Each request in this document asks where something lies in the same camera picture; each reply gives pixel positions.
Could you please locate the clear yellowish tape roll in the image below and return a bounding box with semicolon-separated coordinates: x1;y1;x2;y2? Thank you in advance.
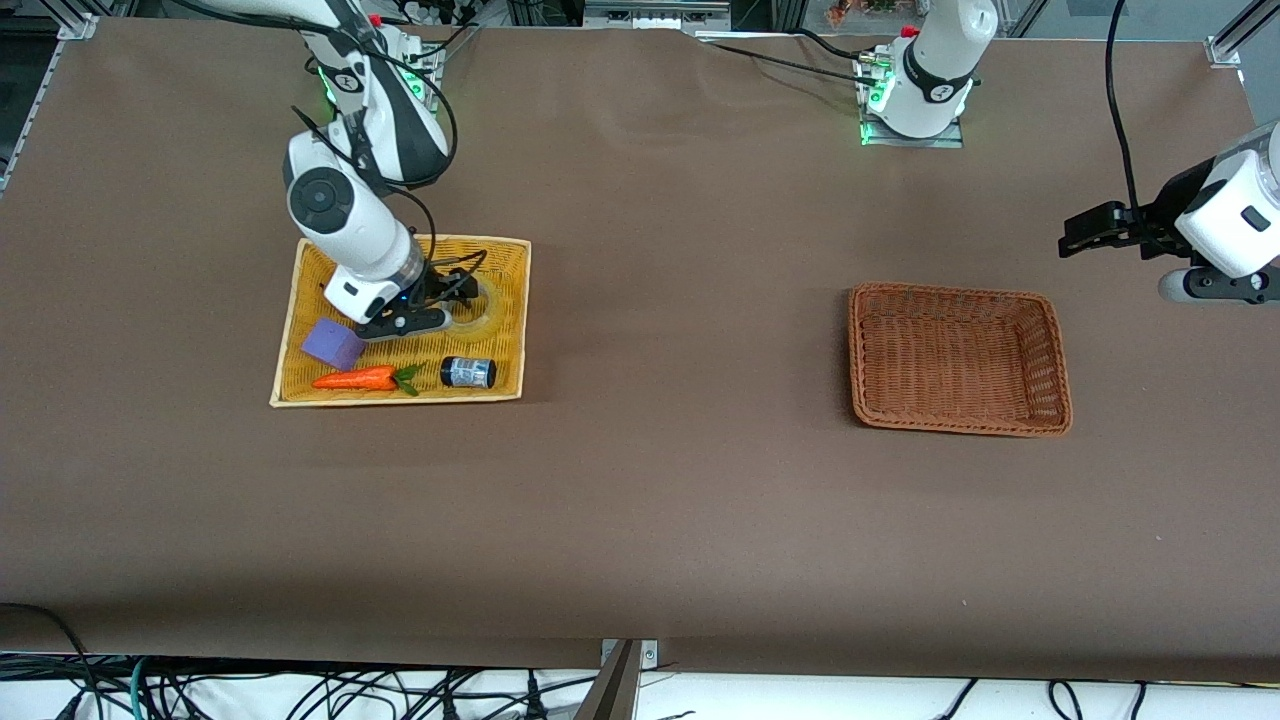
445;278;513;336

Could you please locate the yellow wicker tray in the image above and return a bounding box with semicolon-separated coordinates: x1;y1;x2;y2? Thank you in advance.
269;235;532;409

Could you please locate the small black jar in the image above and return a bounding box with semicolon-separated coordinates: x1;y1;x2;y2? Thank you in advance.
439;356;498;391

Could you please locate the purple foam cube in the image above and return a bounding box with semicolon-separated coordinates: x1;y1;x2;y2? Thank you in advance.
301;318;368;373

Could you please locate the orange toy carrot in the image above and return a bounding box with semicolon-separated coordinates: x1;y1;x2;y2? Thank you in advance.
311;363;423;398

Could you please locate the brown wicker basket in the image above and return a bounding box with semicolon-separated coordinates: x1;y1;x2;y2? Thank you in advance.
848;281;1074;438

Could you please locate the fabric table cover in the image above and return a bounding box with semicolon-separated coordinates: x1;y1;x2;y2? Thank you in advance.
0;15;1280;686

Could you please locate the orange background item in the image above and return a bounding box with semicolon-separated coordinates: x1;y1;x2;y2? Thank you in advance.
825;0;901;26

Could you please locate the grey background box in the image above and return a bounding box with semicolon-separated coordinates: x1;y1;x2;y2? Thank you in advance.
583;0;733;29

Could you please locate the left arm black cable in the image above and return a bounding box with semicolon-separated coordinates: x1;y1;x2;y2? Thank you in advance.
1104;0;1146;216

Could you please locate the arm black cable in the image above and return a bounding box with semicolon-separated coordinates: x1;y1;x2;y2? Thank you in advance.
1104;0;1146;216
170;0;461;301

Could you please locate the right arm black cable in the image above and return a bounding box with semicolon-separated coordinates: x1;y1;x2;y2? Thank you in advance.
170;0;461;301

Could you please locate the aluminium frame profile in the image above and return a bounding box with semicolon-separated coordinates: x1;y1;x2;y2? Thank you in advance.
1205;0;1280;69

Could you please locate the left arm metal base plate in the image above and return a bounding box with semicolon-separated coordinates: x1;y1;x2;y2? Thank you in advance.
860;118;966;149

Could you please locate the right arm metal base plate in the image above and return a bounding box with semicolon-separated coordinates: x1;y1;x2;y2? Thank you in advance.
400;40;447;109

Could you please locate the short black table cable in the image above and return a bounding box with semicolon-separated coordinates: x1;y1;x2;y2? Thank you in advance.
795;28;863;61

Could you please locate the long black table cable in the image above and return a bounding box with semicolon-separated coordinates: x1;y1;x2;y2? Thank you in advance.
700;40;871;86

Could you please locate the metal frame post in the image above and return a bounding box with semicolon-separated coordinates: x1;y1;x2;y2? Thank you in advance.
575;640;646;720

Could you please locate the curved black floor cable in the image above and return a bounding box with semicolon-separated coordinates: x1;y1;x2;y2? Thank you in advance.
0;603;101;720

